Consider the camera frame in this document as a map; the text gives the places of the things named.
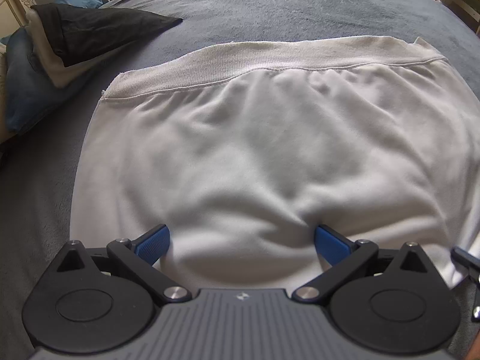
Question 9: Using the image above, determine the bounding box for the cream bear hoodie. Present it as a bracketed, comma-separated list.
[70, 36, 479, 291]

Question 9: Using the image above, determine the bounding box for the pile of mixed clothes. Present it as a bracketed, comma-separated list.
[0, 6, 99, 143]

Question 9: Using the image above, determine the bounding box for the black folded garment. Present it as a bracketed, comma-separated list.
[32, 3, 182, 67]

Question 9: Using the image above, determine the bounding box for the grey fleece bed blanket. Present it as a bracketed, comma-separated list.
[1, 0, 479, 359]

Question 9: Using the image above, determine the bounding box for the cream carved headboard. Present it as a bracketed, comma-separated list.
[0, 0, 36, 38]

